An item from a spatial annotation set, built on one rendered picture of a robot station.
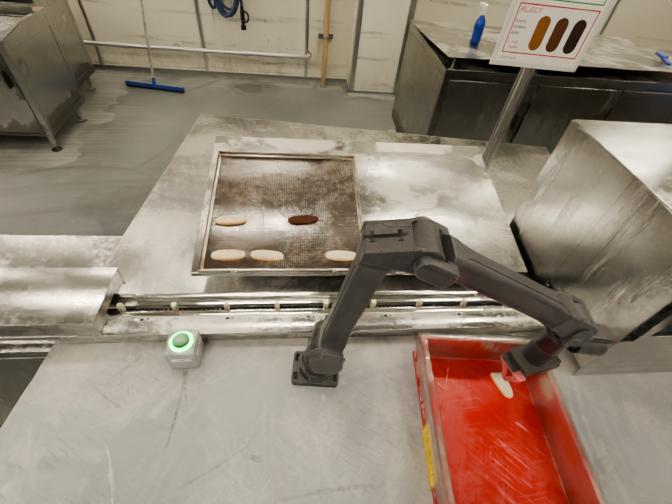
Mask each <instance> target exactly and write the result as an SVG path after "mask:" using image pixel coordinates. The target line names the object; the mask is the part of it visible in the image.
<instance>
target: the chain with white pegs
mask: <svg viewBox="0 0 672 504"><path fill-rule="evenodd" d="M422 303H423V301H422V299H418V300H417V302H416V304H407V305H376V300H371V304H370V305H367V308H375V307H376V308H378V307H380V308H382V307H415V306H416V307H423V306H424V307H431V306H432V307H440V306H441V307H444V306H445V307H448V306H449V307H450V306H505V305H503V304H501V303H499V304H498V303H484V304H483V303H479V304H467V303H468V301H467V299H462V301H461V302H460V304H429V305H428V304H422ZM328 304H329V302H328V300H324V304H323V306H286V307H285V306H280V304H279V301H275V306H268V307H267V306H263V307H230V305H229V302H228V301H224V307H213V308H212V307H204V308H203V307H195V308H194V307H191V308H179V307H178V305H177V303H176V302H172V303H171V308H138V309H137V308H128V309H127V308H125V306H124V305H123V303H117V305H116V307H117V309H107V311H109V312H112V311H142V310H143V311H152V310H153V311H161V310H162V311H170V310H172V311H179V310H208V309H209V310H217V309H218V310H236V309H237V310H239V309H241V310H244V309H246V310H247V309H280V308H281V309H289V308H290V309H298V308H299V309H306V308H308V309H310V308H312V309H315V308H332V306H328Z"/></svg>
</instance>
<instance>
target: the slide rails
mask: <svg viewBox="0 0 672 504"><path fill-rule="evenodd" d="M335 299H336V297H317V298H229V299H140V300H111V302H110V305H109V307H116V305H117V303H123V305H124V306H125V307H143V306H171V303H172V302H176V303H177V305H178V306H217V305H224V301H228V302H229V305H275V301H279V304H280V305H292V304H324V300H328V302H329V304H334V301H335ZM418 299H422V301H423V303H441V302H461V301H462V299H467V301H468V302H496V301H494V300H492V299H490V298H488V297H485V296H406V297H372V298H371V300H376V303H416V302H417V300H418ZM371 300H370V302H369V303H371ZM510 309H512V308H510V307H507V306H450V307H382V308H365V310H364V312H386V311H448V310H510ZM330 310H331V308H315V309H247V310H179V311H112V312H107V314H108V315H109V316H138V315H200V314H262V313H324V312H330Z"/></svg>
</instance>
